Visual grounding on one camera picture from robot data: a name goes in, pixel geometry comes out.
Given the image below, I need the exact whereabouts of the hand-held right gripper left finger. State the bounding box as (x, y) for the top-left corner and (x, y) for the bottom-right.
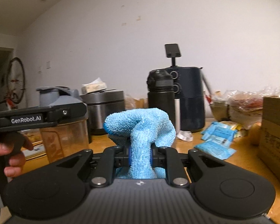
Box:
(54, 145), (131, 188)

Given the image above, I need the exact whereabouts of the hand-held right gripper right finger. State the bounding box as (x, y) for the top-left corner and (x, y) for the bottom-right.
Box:
(151, 145), (227, 188)

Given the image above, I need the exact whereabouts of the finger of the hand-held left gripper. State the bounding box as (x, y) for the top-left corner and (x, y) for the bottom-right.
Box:
(50, 102), (88, 125)

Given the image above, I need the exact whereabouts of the grey bottle lid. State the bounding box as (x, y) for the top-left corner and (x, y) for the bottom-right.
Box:
(36, 86), (90, 164)

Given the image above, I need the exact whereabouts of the blue microfiber cloth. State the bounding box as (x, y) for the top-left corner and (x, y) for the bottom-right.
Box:
(103, 108), (176, 180)

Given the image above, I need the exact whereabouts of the person's left hand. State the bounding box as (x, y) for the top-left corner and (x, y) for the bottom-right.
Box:
(0, 138), (34, 178)

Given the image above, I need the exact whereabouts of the silver rice cooker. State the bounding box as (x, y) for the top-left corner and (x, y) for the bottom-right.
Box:
(80, 90), (125, 136)

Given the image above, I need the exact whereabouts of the tissue pack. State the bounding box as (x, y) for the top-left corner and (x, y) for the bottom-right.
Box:
(82, 77), (107, 94)

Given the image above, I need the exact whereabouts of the bicycle wheel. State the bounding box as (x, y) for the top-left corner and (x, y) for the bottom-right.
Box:
(0, 57), (27, 110)

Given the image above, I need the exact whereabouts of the booklet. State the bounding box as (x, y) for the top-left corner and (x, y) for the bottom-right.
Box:
(21, 145), (46, 157)

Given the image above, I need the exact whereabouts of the blue wipes packet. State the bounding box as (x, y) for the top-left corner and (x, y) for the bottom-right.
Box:
(194, 139), (237, 160)
(206, 121), (238, 133)
(201, 128), (236, 145)

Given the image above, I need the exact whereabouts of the dark blue air fryer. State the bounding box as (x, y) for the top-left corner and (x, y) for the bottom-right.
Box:
(164, 66), (206, 132)

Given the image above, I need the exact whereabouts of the black water bottle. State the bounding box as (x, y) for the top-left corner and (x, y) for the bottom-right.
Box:
(147, 69), (177, 131)

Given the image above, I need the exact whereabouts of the clear plastic cup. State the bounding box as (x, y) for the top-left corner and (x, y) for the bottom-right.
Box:
(210, 98), (229, 119)

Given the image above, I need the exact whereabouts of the yellow paper packet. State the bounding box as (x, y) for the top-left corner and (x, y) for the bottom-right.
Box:
(233, 124), (246, 137)

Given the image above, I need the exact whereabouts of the white tube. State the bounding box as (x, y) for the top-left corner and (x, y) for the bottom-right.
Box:
(201, 72), (213, 98)

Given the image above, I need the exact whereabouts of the plastic bag of food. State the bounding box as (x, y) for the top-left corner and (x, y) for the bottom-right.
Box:
(210, 86), (280, 129)

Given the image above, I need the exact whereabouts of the cardboard box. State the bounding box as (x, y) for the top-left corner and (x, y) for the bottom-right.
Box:
(258, 96), (280, 187)

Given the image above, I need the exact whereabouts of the black phone stand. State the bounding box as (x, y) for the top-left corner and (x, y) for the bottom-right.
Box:
(164, 43), (182, 68)

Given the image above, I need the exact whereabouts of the white strap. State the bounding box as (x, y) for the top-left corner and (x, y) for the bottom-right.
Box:
(176, 131), (193, 142)

